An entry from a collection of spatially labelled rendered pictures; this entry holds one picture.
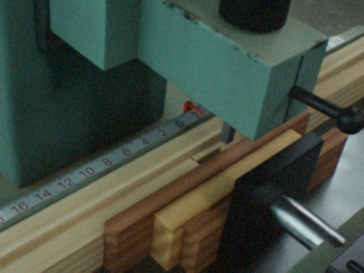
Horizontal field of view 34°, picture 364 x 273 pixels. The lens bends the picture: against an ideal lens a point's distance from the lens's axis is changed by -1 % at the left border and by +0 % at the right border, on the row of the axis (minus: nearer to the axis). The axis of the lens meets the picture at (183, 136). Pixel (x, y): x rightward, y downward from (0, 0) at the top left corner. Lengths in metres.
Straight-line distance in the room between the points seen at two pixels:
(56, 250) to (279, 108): 0.19
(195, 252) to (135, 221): 0.05
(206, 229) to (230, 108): 0.09
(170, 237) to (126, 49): 0.16
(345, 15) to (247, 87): 2.48
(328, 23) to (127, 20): 2.35
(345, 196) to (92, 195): 0.24
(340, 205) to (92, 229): 0.24
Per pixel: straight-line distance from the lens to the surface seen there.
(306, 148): 0.46
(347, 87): 0.65
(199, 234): 0.44
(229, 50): 0.42
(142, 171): 0.48
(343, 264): 0.38
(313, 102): 0.43
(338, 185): 0.58
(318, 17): 2.82
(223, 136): 0.51
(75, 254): 0.44
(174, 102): 0.79
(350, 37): 0.70
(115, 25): 0.48
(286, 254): 0.51
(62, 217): 0.44
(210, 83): 0.45
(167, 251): 0.46
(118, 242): 0.44
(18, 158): 0.64
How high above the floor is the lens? 1.29
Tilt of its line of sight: 41 degrees down
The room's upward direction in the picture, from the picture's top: 8 degrees clockwise
